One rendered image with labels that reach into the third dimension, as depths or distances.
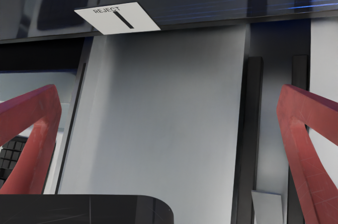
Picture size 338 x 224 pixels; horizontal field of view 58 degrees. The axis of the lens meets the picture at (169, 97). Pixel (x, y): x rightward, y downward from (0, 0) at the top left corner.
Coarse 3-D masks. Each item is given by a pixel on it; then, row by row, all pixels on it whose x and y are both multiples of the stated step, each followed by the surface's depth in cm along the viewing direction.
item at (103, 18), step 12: (84, 12) 36; (96, 12) 35; (108, 12) 35; (120, 12) 35; (132, 12) 34; (144, 12) 34; (96, 24) 38; (108, 24) 38; (120, 24) 37; (132, 24) 37; (144, 24) 36
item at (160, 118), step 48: (96, 48) 53; (144, 48) 51; (192, 48) 47; (240, 48) 44; (96, 96) 52; (144, 96) 48; (192, 96) 45; (240, 96) 39; (96, 144) 49; (144, 144) 46; (192, 144) 43; (240, 144) 39; (96, 192) 47; (144, 192) 44; (192, 192) 41
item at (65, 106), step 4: (64, 104) 94; (68, 104) 93; (64, 108) 101; (68, 108) 100; (64, 112) 108; (64, 116) 118; (60, 120) 131; (64, 120) 129; (60, 124) 144; (64, 124) 142
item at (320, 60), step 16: (336, 16) 40; (320, 32) 40; (336, 32) 39; (320, 48) 40; (336, 48) 39; (320, 64) 39; (336, 64) 38; (320, 80) 39; (336, 80) 38; (336, 96) 37; (320, 144) 36; (320, 160) 36; (336, 160) 35; (336, 176) 35
